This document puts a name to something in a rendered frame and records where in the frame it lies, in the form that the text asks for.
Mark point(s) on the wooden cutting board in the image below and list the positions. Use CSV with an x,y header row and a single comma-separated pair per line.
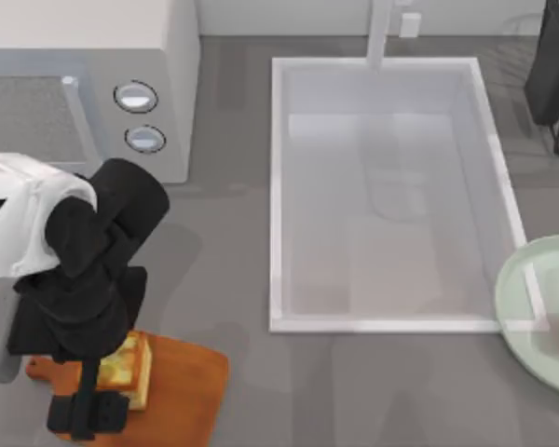
x,y
181,382

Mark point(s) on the tall white tap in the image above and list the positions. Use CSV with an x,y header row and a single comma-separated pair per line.
x,y
378,32

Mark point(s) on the large round microwave knob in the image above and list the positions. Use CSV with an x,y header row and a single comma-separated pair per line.
x,y
135,96

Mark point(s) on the small round microwave knob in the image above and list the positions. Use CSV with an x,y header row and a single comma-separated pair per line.
x,y
145,139

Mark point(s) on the toasted bread slice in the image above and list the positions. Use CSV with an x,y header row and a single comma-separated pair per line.
x,y
130,358

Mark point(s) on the microwave oven door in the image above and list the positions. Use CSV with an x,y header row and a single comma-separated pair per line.
x,y
23,116

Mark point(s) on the small white wall box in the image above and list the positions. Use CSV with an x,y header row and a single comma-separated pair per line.
x,y
409,25

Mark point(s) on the white sink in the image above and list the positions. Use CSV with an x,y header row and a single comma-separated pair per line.
x,y
391,186

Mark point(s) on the pale microwave oven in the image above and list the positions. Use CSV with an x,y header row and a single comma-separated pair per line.
x,y
177,93

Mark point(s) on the pale green plate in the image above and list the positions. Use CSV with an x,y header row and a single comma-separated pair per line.
x,y
535,326

